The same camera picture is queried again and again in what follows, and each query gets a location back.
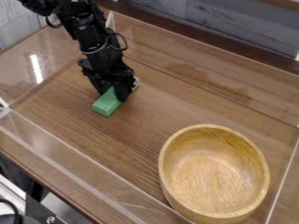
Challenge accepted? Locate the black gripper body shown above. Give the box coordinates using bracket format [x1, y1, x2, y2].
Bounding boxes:
[79, 48, 135, 83]

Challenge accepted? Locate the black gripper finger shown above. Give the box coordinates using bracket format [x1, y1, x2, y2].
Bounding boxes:
[113, 82, 135, 102]
[89, 77, 113, 95]

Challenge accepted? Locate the green rectangular block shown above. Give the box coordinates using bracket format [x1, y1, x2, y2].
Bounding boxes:
[92, 76, 141, 117]

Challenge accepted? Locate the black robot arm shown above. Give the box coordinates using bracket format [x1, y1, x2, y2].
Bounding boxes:
[17, 0, 136, 102]

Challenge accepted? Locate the brown wooden bowl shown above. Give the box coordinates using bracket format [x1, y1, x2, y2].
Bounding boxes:
[157, 124, 269, 224]

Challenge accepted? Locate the clear acrylic tray wall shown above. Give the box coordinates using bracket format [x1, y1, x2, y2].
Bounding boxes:
[0, 12, 299, 224]

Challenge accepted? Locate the black cable bottom left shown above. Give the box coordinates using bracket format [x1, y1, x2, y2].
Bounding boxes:
[0, 198, 22, 224]

